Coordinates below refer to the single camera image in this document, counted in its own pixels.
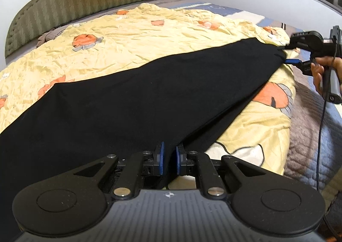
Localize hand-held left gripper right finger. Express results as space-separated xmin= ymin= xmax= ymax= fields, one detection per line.
xmin=175 ymin=144 xmax=257 ymax=196

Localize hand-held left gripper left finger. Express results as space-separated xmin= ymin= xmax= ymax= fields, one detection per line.
xmin=73 ymin=141 xmax=167 ymax=196

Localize black pants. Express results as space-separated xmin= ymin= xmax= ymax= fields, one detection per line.
xmin=0 ymin=37 xmax=290 ymax=242

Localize person's right hand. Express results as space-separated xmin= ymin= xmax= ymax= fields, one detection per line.
xmin=311 ymin=56 xmax=342 ymax=96

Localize grey brown fleece blanket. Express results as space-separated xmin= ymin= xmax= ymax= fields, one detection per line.
xmin=283 ymin=67 xmax=325 ymax=181

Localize blue grey quilted bedspread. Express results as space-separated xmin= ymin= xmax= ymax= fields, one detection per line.
xmin=150 ymin=0 xmax=342 ymax=206

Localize yellow carrot print blanket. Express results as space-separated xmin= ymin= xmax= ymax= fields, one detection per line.
xmin=0 ymin=3 xmax=297 ymax=190

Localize grey brown pillow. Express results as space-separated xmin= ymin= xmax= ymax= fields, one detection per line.
xmin=37 ymin=23 xmax=74 ymax=48

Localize black cable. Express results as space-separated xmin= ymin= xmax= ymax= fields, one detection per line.
xmin=317 ymin=43 xmax=339 ymax=192

